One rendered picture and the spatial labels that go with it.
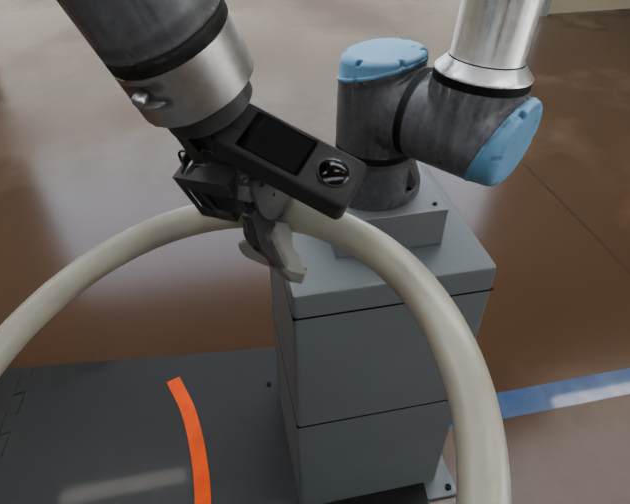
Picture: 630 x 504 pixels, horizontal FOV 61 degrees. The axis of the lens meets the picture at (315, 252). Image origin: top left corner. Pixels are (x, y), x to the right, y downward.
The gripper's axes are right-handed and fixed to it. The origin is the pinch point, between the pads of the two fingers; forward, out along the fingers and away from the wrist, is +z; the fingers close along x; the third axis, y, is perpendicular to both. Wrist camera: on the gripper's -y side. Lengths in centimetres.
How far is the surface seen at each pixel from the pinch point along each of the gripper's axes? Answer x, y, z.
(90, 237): -43, 184, 105
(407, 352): -16, 10, 63
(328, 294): -13.1, 18.4, 37.6
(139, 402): 12, 102, 101
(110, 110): -140, 274, 122
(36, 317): 17.2, 20.8, -6.6
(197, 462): 20, 72, 103
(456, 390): 11.7, -19.1, -7.3
